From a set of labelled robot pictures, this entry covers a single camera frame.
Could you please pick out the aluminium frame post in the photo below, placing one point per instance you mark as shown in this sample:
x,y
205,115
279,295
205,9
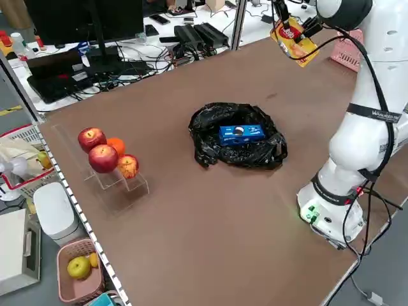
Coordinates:
x,y
237,22

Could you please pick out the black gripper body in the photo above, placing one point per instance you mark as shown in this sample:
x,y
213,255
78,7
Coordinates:
x,y
313,25

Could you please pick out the clear acrylic fruit stand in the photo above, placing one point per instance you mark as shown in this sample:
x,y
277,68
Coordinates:
x,y
108,197

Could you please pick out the pink plastic basket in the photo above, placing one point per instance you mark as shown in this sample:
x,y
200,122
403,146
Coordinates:
x,y
345,54

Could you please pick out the black smartphone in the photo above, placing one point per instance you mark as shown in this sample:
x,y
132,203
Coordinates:
x,y
159,19

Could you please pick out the dusty pink slotted basket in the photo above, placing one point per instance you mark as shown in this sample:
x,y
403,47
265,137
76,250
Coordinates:
x,y
79,291

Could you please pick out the yellow wafer box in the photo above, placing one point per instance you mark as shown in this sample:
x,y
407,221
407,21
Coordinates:
x,y
299,52

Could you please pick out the clear plastic bottle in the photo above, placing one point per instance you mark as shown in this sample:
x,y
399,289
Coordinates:
x,y
18,44

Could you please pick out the white desk fan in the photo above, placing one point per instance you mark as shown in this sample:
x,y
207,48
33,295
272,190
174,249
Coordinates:
x,y
12,169

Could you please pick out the white plastic appliance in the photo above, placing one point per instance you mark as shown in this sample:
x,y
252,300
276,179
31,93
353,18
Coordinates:
x,y
54,210

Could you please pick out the black laptop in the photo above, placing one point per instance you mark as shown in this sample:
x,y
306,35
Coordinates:
x,y
57,83

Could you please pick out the aluminium side rail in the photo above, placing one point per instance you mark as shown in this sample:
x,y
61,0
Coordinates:
x,y
79,223

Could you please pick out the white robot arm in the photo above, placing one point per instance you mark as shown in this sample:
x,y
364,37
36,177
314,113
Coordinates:
x,y
360,150

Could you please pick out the yellow lemon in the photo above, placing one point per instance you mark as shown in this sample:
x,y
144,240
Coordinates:
x,y
93,259

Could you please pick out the orange fruit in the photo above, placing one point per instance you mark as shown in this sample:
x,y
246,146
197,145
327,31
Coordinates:
x,y
117,146

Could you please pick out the red yellow apple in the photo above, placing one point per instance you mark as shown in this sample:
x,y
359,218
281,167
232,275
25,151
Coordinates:
x,y
129,165

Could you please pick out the black plastic bag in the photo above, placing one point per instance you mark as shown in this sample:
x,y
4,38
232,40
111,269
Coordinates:
x,y
242,156

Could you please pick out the brown cardboard box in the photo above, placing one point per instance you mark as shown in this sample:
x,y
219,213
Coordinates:
x,y
215,5

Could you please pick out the yellow pear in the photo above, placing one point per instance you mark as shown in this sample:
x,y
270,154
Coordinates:
x,y
78,267

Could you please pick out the red emergency stop button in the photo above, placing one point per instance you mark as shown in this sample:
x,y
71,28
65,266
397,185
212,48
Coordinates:
x,y
5,38

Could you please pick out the black finned power supply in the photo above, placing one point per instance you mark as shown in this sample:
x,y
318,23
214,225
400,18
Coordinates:
x,y
188,35
212,33

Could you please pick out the blue cookie box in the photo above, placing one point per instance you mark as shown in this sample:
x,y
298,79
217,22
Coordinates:
x,y
242,134

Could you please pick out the grey metal box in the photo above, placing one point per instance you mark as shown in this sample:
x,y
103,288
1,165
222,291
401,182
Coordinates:
x,y
16,248

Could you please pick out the black computer monitor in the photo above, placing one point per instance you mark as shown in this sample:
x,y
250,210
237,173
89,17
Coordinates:
x,y
83,19

